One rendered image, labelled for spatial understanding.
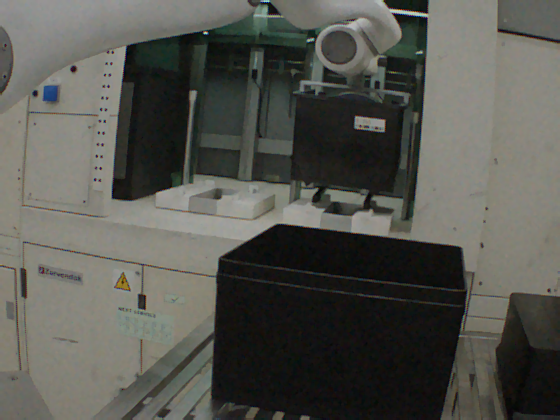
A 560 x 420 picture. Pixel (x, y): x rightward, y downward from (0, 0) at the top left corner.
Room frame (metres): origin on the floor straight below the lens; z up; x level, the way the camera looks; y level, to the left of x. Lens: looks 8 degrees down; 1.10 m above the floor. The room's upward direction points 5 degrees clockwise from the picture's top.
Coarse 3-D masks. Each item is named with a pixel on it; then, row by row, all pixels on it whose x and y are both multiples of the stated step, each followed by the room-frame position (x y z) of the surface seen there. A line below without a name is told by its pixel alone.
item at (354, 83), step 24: (312, 96) 1.40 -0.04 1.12; (408, 96) 1.45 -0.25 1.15; (312, 120) 1.40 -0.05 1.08; (336, 120) 1.39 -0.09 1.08; (360, 120) 1.38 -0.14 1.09; (384, 120) 1.37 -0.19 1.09; (312, 144) 1.41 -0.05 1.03; (336, 144) 1.40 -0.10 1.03; (360, 144) 1.39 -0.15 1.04; (384, 144) 1.38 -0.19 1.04; (312, 168) 1.41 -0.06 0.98; (336, 168) 1.40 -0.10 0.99; (360, 168) 1.39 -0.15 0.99; (384, 168) 1.38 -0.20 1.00
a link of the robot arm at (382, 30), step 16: (272, 0) 1.04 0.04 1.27; (288, 0) 1.03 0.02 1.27; (304, 0) 1.04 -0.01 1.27; (320, 0) 1.06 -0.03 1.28; (336, 0) 1.10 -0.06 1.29; (352, 0) 1.11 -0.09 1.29; (368, 0) 1.13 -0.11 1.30; (288, 16) 1.08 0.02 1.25; (304, 16) 1.07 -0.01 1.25; (320, 16) 1.08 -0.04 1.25; (336, 16) 1.10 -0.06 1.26; (352, 16) 1.11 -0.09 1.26; (368, 16) 1.12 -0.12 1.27; (384, 16) 1.14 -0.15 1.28; (368, 32) 1.19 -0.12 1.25; (384, 32) 1.18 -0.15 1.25; (400, 32) 1.21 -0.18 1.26; (384, 48) 1.21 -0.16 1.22
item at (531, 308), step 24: (528, 312) 0.86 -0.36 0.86; (552, 312) 0.86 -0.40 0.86; (504, 336) 0.94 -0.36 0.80; (528, 336) 0.75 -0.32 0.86; (552, 336) 0.75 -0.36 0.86; (504, 360) 0.88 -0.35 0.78; (528, 360) 0.71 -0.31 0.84; (552, 360) 0.70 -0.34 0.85; (504, 384) 0.82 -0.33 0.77; (528, 384) 0.70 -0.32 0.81; (552, 384) 0.69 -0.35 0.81; (528, 408) 0.70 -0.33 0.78; (552, 408) 0.69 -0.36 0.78
